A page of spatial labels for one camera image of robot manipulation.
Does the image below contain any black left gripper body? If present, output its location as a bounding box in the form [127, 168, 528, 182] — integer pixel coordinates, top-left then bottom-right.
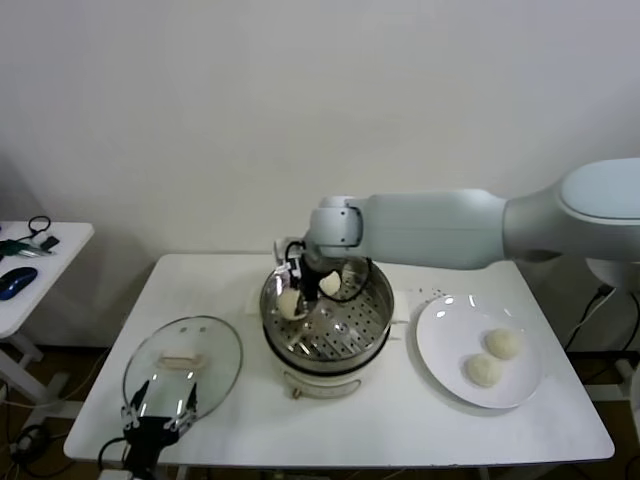
[122, 414, 181, 447]

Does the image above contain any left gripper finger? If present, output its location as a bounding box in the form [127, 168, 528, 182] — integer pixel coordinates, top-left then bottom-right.
[121, 379, 151, 429]
[166, 382, 200, 432]

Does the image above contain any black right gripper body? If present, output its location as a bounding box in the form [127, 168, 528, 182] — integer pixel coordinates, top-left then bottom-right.
[298, 255, 322, 302]

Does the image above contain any glass pot lid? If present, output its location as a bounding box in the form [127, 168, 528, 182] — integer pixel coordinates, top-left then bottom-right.
[122, 314, 245, 421]

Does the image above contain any stainless steel steamer basket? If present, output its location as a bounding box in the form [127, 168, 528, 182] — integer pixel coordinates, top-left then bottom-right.
[243, 248, 412, 367]

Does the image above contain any white round plate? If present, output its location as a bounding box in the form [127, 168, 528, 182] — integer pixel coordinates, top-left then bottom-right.
[414, 294, 545, 410]

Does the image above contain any white side table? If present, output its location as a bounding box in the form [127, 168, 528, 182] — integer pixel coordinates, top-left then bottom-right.
[0, 221, 96, 406]

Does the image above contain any blue computer mouse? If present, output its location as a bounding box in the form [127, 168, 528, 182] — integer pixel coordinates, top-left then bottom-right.
[0, 266, 39, 302]

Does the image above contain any green hand tool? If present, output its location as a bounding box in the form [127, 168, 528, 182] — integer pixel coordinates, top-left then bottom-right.
[0, 238, 54, 259]

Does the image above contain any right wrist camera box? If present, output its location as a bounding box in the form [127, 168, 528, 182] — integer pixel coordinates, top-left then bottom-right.
[272, 238, 307, 290]

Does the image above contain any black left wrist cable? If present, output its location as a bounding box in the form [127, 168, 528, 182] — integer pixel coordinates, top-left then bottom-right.
[98, 434, 132, 469]

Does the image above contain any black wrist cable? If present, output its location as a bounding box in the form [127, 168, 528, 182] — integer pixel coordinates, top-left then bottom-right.
[98, 434, 132, 469]
[319, 258, 374, 305]

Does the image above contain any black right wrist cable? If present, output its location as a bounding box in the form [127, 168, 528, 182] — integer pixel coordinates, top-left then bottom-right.
[319, 258, 374, 305]

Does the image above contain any black floor cable bundle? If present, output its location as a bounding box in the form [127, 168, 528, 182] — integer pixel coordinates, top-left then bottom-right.
[0, 422, 69, 474]

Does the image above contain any white wall cable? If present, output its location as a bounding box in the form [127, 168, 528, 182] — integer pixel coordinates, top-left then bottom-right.
[564, 287, 621, 349]

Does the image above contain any black wall cable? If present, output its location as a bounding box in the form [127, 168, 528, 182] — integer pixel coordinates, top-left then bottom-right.
[563, 294, 632, 354]

